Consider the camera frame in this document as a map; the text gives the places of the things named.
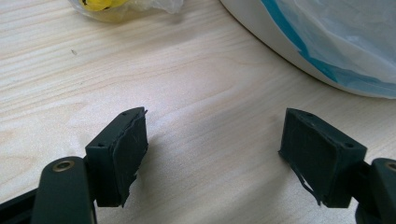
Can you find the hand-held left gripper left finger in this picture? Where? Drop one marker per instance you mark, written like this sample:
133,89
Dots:
124,155

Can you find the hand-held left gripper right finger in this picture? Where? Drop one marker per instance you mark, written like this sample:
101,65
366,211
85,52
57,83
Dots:
314,155

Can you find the white pedal trash bin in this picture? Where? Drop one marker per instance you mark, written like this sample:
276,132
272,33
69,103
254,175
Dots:
264,34

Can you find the clear bag with yellow contents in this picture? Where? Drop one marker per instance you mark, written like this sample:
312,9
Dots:
102,7

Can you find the white plastic bin liner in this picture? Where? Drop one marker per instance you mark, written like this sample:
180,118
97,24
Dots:
348,37

